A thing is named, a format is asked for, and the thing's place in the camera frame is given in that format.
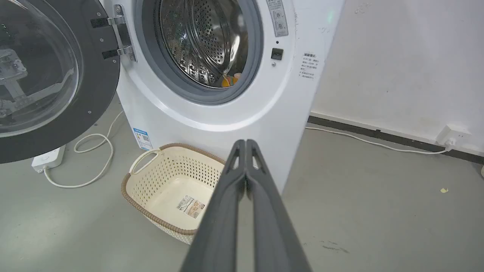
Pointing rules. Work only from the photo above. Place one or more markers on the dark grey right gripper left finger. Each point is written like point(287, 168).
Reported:
point(218, 223)

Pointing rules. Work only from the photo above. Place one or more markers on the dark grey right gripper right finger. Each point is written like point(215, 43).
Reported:
point(273, 226)

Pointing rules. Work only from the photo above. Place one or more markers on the white front-load washing machine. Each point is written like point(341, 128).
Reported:
point(242, 98)

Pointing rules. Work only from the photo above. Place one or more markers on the black round washer door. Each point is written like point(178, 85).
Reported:
point(49, 79)

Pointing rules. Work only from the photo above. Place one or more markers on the cream perforated laundry basket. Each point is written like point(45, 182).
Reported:
point(170, 189)

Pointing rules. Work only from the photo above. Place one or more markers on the orange item inside drum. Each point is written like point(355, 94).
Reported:
point(229, 80)

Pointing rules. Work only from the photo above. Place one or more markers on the white power strip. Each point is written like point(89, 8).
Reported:
point(48, 158)

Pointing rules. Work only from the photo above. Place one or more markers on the white wall socket plug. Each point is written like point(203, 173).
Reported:
point(452, 136)

